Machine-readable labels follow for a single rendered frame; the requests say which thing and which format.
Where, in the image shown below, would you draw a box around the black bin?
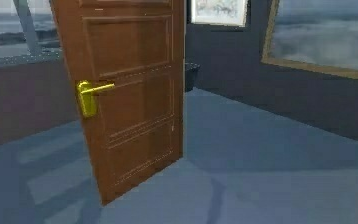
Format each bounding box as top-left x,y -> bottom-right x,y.
184,61 -> 201,93

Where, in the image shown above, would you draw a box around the brown wooden room door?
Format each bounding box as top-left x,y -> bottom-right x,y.
49,0 -> 187,206

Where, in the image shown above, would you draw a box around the gold framed window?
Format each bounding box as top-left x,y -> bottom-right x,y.
260,0 -> 358,83

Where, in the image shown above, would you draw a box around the grey framed window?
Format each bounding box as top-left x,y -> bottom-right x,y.
0,0 -> 63,69

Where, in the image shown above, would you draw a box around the yellow brass door handle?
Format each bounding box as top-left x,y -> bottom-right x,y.
75,79 -> 116,119

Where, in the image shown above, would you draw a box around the white framed wall picture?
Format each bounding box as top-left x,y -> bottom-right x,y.
190,0 -> 250,28

